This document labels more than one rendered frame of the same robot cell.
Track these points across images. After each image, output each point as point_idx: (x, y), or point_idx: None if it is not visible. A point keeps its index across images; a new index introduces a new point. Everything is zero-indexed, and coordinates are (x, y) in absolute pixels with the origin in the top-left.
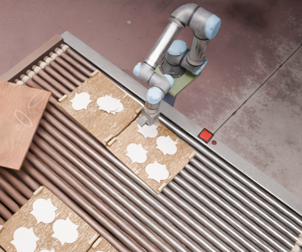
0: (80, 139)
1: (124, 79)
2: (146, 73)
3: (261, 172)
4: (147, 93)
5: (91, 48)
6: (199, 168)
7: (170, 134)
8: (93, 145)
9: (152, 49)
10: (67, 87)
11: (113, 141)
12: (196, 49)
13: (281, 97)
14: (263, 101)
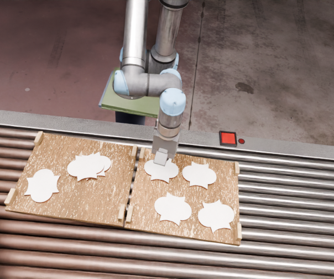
0: (78, 241)
1: (83, 126)
2: (139, 79)
3: (309, 144)
4: (165, 101)
5: (11, 111)
6: (252, 180)
7: (191, 159)
8: (104, 236)
9: (126, 41)
10: (6, 179)
11: (132, 212)
12: (169, 33)
13: (215, 89)
14: (205, 101)
